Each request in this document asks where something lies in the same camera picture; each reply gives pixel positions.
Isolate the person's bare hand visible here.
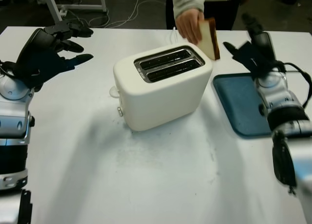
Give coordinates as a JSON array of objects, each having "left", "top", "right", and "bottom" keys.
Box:
[{"left": 175, "top": 9, "right": 205, "bottom": 45}]

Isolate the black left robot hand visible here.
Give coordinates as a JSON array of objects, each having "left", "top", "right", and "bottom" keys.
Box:
[{"left": 16, "top": 20, "right": 95, "bottom": 93}]

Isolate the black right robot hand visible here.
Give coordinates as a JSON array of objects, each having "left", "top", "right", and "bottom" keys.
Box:
[{"left": 223, "top": 13, "right": 278, "bottom": 64}]

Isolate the slice of toast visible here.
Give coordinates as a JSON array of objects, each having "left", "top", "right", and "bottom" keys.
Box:
[{"left": 197, "top": 17, "right": 221, "bottom": 61}]

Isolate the person in black trousers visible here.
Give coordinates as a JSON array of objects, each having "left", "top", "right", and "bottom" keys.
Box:
[{"left": 165, "top": 0, "right": 254, "bottom": 31}]

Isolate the white two-slot toaster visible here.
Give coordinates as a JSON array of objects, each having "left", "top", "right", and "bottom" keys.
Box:
[{"left": 113, "top": 42, "right": 213, "bottom": 132}]

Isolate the white toaster lever knob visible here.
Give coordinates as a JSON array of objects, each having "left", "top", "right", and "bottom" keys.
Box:
[{"left": 109, "top": 86, "right": 121, "bottom": 99}]

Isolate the blue plastic tray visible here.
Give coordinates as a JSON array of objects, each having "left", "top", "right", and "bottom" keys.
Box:
[{"left": 211, "top": 73, "right": 273, "bottom": 138}]

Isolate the white toaster power cord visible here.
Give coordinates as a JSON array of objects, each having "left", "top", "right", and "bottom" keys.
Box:
[{"left": 168, "top": 26, "right": 179, "bottom": 45}]

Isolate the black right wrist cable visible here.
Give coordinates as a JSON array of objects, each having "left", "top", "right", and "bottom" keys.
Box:
[{"left": 277, "top": 62, "right": 312, "bottom": 108}]

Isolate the white metal-frame table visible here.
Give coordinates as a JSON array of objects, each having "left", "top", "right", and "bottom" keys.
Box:
[{"left": 0, "top": 0, "right": 108, "bottom": 22}]

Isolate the white coiled floor cable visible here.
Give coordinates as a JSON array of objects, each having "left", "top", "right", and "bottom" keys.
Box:
[{"left": 107, "top": 0, "right": 147, "bottom": 27}]

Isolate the thin pale floor cable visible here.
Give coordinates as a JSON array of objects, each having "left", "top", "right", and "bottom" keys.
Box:
[{"left": 66, "top": 10, "right": 110, "bottom": 28}]

